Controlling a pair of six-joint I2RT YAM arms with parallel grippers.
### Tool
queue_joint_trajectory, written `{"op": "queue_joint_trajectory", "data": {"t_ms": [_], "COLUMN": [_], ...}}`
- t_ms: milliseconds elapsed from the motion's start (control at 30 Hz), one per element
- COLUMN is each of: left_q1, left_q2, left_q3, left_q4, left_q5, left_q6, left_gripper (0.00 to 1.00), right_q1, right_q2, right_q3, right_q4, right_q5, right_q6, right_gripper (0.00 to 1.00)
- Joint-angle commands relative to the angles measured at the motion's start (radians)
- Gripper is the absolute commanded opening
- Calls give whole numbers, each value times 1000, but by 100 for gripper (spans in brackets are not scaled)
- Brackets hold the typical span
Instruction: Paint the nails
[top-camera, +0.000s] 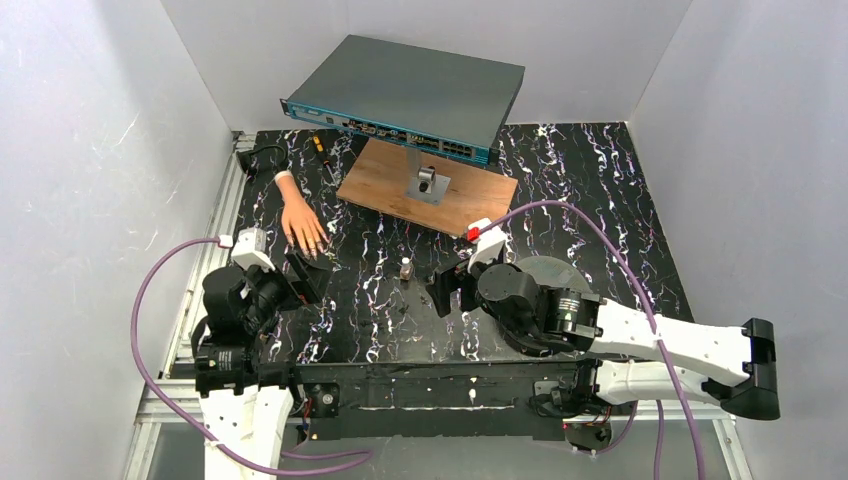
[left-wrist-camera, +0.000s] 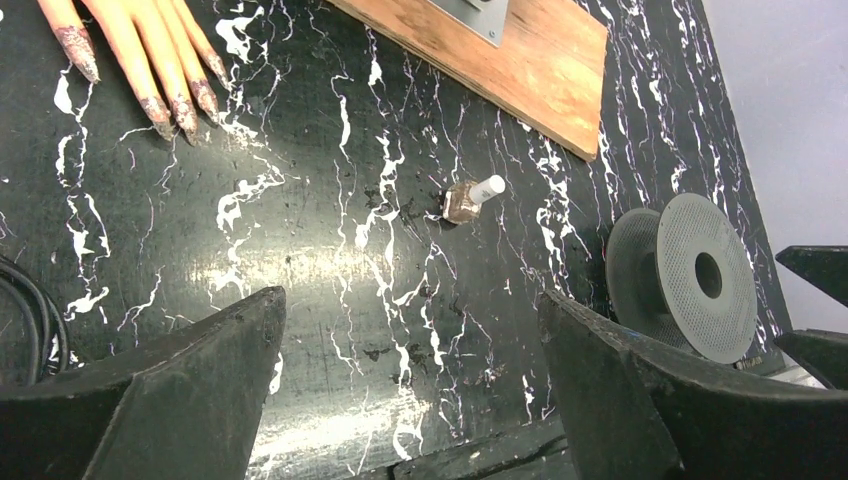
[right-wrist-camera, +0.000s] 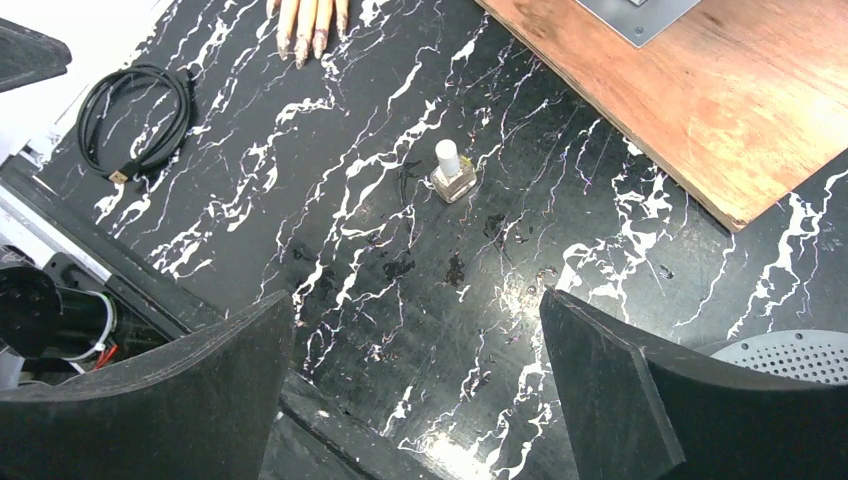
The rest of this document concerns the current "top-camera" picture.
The grey teal network switch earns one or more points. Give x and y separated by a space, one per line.
436 101

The metal stand bracket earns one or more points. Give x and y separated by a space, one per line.
424 183

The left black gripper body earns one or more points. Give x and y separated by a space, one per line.
291 285

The black plug with cable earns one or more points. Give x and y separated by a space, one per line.
251 165

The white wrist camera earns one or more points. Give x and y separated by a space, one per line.
250 250
488 240

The grey ribbed round disc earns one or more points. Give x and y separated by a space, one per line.
554 272

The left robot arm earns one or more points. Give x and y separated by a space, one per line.
244 399

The black front mounting rail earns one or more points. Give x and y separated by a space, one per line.
432 399

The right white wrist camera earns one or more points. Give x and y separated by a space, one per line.
488 240

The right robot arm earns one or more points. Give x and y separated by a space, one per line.
543 306

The mannequin hand with nails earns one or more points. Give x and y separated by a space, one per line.
301 226

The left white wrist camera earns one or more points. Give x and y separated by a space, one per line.
250 250

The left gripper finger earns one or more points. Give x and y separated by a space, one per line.
307 281
307 268

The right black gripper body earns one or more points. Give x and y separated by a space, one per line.
457 291

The yellow black screwdriver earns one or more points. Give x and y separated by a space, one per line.
323 156

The wooden base board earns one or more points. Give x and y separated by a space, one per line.
378 180

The aluminium frame profile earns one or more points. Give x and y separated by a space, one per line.
174 374

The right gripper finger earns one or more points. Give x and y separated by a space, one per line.
440 286
457 268

